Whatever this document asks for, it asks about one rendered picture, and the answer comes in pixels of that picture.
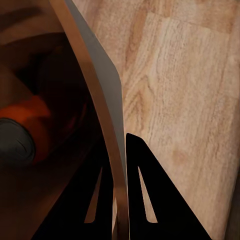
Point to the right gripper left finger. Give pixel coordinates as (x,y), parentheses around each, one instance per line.
(65,221)

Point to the trash can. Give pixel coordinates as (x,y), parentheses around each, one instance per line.
(45,44)

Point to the can of soda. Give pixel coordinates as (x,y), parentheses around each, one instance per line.
(31,129)

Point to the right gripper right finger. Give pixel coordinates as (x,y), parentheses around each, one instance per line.
(176,220)

